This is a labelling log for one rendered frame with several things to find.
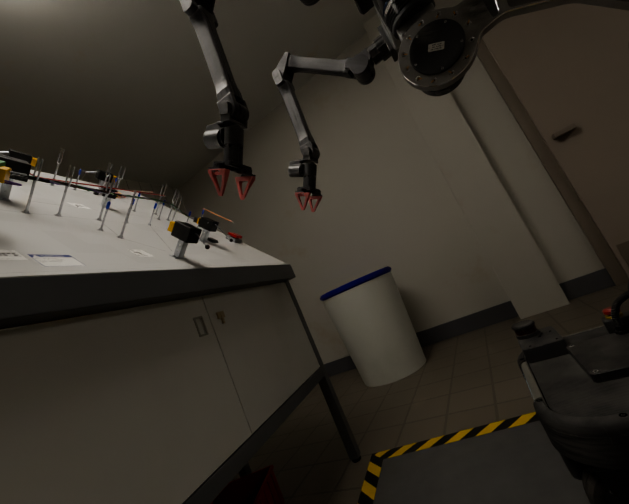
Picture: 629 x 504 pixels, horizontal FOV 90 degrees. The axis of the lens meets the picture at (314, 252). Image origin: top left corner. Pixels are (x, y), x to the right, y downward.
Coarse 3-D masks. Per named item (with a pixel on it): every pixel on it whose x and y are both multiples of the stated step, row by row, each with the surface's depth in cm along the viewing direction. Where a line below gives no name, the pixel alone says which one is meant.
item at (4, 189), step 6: (0, 156) 78; (6, 156) 81; (6, 162) 79; (12, 162) 80; (18, 162) 81; (24, 162) 83; (12, 168) 80; (18, 168) 81; (24, 168) 82; (30, 168) 83; (12, 180) 82; (24, 180) 83; (0, 186) 81; (6, 186) 82; (0, 192) 81; (6, 192) 82; (0, 198) 81; (6, 198) 83
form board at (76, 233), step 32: (128, 192) 168; (0, 224) 66; (32, 224) 73; (64, 224) 81; (96, 224) 92; (128, 224) 105; (160, 224) 124; (192, 224) 149; (96, 256) 69; (128, 256) 77; (160, 256) 86; (192, 256) 98; (224, 256) 113; (256, 256) 134
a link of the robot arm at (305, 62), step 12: (288, 60) 138; (300, 60) 137; (312, 60) 134; (324, 60) 132; (336, 60) 129; (348, 60) 124; (360, 60) 122; (288, 72) 146; (300, 72) 142; (312, 72) 137; (324, 72) 133; (336, 72) 130; (348, 72) 127; (360, 72) 122
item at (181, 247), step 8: (176, 224) 89; (184, 224) 89; (176, 232) 89; (184, 232) 88; (192, 232) 88; (200, 232) 91; (184, 240) 88; (192, 240) 89; (176, 248) 90; (184, 248) 91; (208, 248) 88; (176, 256) 90
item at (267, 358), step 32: (256, 288) 117; (224, 320) 92; (256, 320) 108; (288, 320) 128; (224, 352) 87; (256, 352) 100; (288, 352) 117; (256, 384) 93; (288, 384) 108; (256, 416) 87
